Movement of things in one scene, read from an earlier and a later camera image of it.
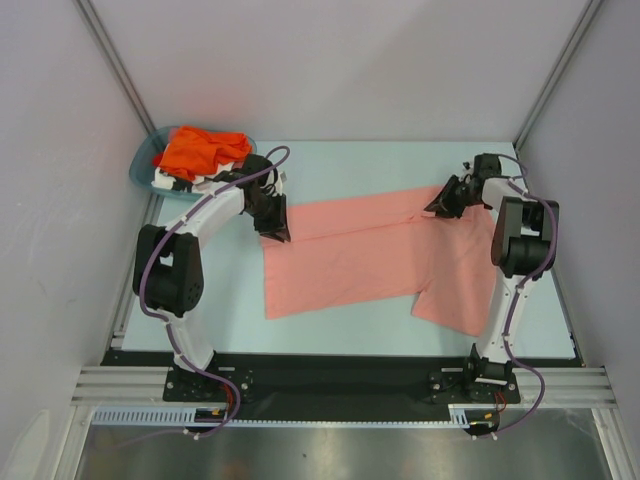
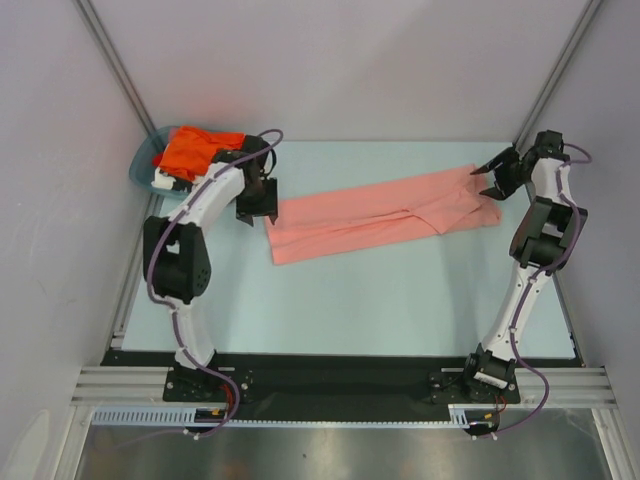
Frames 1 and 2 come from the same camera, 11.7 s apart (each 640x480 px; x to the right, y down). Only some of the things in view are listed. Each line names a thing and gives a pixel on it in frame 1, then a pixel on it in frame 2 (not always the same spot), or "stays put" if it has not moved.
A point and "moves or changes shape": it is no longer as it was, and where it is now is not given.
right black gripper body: x=463 y=196 -> x=512 y=174
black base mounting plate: x=343 y=387 stays put
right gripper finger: x=442 y=197 -> x=509 y=155
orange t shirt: x=195 y=153 stays put
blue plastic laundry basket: x=143 y=170 stays put
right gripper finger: x=450 y=211 -> x=500 y=193
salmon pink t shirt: x=378 y=245 moves or changes shape
